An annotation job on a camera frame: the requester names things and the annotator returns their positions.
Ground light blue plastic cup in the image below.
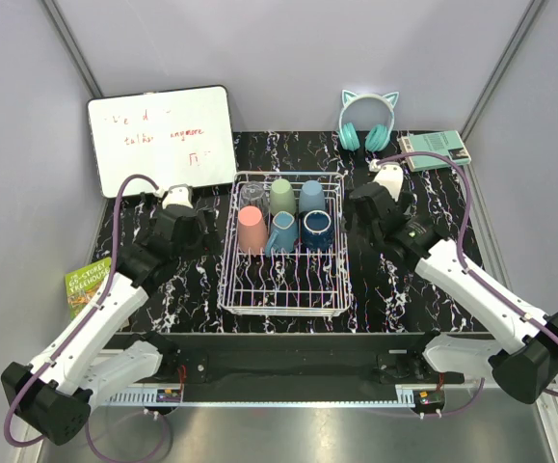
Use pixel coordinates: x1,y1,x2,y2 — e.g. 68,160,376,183
298,179,326,213

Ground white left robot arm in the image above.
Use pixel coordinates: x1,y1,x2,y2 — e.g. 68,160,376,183
0,204,216,447

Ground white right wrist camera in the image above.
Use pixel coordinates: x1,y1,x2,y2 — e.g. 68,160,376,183
369,159,404,202

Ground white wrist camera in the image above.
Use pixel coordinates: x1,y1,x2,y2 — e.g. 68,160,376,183
369,159,404,202
161,184,194,209

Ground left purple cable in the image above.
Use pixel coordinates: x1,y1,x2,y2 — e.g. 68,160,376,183
2,174,173,461

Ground green plastic cup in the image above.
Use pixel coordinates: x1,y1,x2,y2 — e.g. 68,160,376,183
270,178,297,216

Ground teal cat ear headphones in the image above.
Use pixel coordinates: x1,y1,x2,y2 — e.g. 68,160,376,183
338,90,400,152

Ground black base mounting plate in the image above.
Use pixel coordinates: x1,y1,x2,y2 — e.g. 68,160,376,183
106,333,465,385

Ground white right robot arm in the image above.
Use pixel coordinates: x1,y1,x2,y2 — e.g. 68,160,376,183
347,182,558,404

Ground light blue handled mug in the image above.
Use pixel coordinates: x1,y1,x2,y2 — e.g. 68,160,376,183
265,211,299,257

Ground clear glass cup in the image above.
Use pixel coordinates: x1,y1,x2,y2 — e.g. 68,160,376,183
239,181,269,214

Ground dark blue ceramic mug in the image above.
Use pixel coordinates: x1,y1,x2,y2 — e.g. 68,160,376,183
301,210,334,252

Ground white wire dish rack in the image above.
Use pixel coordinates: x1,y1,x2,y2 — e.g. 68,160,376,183
218,171,353,317

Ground pink plastic cup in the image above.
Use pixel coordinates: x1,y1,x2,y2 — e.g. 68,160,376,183
238,205,268,256

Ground green treehouse book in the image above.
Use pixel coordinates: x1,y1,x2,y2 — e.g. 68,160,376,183
65,258,111,320

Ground teal book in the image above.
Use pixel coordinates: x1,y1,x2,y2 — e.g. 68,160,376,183
398,130,471,173

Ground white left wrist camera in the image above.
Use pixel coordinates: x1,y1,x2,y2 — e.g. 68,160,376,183
161,184,194,209

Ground grey cable duct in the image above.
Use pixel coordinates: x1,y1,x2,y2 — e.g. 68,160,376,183
104,386,414,408

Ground white whiteboard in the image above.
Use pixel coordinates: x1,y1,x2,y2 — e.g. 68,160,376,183
87,85,236,198

